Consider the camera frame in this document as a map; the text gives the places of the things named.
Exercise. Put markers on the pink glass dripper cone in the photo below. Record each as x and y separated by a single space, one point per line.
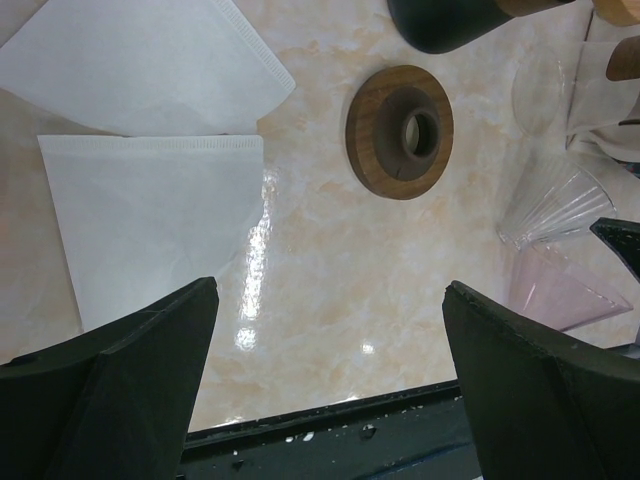
552 290

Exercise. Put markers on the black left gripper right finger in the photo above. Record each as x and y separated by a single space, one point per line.
541 404

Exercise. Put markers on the white paper coffee filter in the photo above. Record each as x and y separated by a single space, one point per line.
146 68
141 217

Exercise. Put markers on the clear glass beaker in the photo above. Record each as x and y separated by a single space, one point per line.
582 88

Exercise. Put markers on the black carafe with red lid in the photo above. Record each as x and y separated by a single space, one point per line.
441 26

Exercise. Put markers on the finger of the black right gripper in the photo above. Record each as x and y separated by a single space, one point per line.
622 237

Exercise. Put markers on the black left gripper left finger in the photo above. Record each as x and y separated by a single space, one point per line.
115 402

